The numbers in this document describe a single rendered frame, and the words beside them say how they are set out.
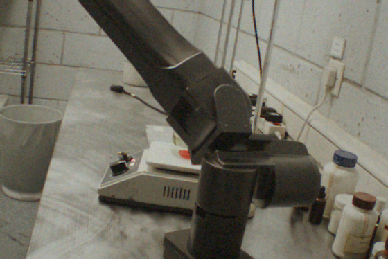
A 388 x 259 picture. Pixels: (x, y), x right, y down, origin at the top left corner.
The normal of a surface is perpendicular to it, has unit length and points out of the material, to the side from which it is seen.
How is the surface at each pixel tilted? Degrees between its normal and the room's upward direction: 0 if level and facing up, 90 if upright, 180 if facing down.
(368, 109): 90
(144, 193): 90
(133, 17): 46
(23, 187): 94
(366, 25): 90
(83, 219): 0
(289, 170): 39
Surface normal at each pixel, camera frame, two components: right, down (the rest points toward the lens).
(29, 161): 0.36, 0.39
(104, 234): 0.15, -0.95
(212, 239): -0.27, 0.24
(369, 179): -0.97, -0.10
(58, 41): 0.17, 0.31
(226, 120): 0.36, -0.46
